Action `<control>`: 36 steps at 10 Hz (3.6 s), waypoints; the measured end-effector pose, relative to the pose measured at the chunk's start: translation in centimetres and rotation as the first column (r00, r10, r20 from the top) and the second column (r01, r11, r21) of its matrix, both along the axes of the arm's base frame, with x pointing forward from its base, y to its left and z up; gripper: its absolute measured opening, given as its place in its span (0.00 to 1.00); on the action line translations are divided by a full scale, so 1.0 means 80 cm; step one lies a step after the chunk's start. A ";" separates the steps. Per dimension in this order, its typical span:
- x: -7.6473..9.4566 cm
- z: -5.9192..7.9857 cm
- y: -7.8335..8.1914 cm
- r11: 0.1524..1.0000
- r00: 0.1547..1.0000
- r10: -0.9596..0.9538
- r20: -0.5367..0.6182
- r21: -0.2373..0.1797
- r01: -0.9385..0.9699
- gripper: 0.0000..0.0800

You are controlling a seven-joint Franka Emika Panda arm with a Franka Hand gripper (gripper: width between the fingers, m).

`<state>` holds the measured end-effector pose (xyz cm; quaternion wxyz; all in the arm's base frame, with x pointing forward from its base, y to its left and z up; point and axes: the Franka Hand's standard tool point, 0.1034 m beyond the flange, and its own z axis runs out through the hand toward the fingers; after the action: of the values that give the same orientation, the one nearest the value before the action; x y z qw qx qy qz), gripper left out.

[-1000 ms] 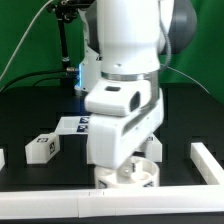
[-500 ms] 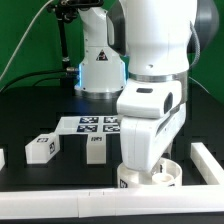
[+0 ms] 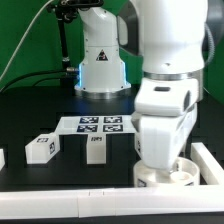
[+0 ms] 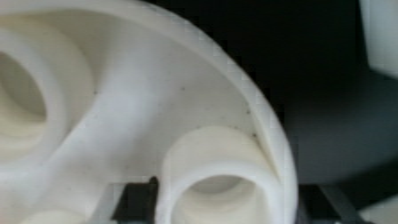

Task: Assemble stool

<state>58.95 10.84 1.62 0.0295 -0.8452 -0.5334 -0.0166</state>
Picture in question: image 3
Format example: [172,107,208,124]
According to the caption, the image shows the grey cable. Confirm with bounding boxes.
[0,0,54,82]

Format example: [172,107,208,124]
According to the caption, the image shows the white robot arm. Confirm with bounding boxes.
[75,0,208,170]

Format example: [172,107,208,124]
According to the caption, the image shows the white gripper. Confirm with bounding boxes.
[131,105,197,170]

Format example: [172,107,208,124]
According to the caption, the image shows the black camera stand pole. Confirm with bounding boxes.
[47,0,104,88]

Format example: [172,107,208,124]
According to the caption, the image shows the black cable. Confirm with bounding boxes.
[0,68,78,94]

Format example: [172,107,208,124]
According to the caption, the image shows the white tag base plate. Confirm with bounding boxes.
[55,115,135,135]

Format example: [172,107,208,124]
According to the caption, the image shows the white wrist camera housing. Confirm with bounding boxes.
[135,78,199,117]

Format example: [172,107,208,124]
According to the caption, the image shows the white U-shaped wall fence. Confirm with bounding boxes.
[0,143,224,220]

